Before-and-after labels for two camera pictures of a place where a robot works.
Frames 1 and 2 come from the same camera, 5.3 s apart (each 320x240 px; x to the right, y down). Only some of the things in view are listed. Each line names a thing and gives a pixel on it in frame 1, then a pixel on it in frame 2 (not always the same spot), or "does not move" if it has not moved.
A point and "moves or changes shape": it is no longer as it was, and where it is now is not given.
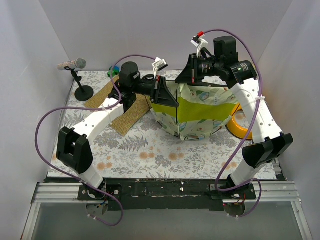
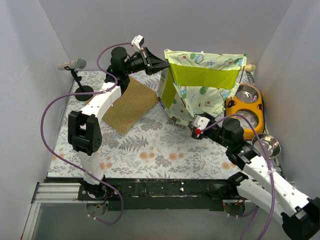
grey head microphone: x=79 y=63 does not move
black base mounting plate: x=165 y=194 does not move
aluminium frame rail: x=277 y=192 does not move
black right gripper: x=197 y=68 to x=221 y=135
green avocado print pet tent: x=203 y=109 moves or changes shape
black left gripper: x=156 y=90 to x=146 y=61
